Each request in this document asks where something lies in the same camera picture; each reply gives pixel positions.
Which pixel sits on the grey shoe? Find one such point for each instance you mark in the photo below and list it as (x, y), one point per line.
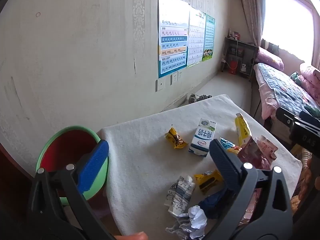
(203, 98)
(192, 98)

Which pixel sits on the dark green cushion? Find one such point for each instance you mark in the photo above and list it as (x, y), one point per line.
(313, 110)

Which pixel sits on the white blue milk carton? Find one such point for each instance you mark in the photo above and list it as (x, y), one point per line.
(202, 137)

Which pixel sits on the dark blue snack packet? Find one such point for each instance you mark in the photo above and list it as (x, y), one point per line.
(212, 202)

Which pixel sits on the crumpled white paper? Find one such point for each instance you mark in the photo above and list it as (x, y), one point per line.
(197, 217)

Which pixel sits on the pink folded quilt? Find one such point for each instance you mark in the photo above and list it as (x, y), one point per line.
(311, 80)

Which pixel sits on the yellow candy wrapper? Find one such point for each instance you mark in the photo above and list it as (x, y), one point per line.
(175, 140)
(207, 180)

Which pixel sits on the pink snack wrapper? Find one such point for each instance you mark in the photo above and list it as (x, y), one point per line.
(267, 146)

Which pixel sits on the person's left hand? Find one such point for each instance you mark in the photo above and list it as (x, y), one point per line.
(132, 237)

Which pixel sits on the patterned crumpled paper packet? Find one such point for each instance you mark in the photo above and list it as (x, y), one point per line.
(178, 197)

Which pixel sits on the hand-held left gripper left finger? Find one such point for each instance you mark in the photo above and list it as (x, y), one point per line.
(95, 166)

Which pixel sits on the small red white box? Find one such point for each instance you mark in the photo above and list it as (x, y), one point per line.
(234, 34)

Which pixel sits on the pink flat packet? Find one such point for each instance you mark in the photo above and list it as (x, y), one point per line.
(251, 205)

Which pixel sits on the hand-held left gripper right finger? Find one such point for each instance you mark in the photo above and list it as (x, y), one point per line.
(222, 163)

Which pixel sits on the white wall socket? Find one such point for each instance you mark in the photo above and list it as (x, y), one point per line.
(174, 79)
(180, 75)

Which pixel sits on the green basin red inside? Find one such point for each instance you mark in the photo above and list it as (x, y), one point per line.
(60, 150)

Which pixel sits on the red bucket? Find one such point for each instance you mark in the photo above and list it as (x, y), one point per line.
(231, 67)

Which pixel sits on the blue bordered phonics poster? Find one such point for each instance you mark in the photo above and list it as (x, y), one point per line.
(172, 42)

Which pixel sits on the green chart poster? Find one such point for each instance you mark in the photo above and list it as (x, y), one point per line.
(209, 37)

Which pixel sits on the dark metal shelf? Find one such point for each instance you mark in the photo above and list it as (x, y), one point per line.
(247, 47)

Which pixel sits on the purple pillow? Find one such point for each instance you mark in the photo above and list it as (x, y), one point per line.
(271, 58)

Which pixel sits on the dark wooden furniture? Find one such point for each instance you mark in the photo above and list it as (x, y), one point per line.
(12, 180)

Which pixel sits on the white table cloth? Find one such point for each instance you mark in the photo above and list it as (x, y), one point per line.
(140, 167)

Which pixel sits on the white chart poster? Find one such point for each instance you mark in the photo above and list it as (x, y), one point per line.
(196, 37)

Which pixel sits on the blue colourful snack wrapper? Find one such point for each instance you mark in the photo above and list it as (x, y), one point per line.
(228, 145)

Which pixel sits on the green plush toy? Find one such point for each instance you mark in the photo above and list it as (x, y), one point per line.
(297, 78)

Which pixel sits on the bright window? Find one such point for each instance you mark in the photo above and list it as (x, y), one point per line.
(287, 22)

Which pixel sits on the maroon snack wrapper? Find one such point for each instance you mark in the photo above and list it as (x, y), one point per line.
(250, 155)

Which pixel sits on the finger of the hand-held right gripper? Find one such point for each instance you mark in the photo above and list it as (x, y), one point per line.
(286, 118)
(308, 120)

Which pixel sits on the patterned sheer curtain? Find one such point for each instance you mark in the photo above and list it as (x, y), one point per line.
(247, 10)

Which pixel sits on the pink bed sheet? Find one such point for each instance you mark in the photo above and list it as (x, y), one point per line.
(266, 97)

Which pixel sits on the grey wall plate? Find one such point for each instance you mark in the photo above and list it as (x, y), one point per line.
(160, 85)

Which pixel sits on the bed with quilt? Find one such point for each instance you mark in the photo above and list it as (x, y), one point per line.
(282, 87)

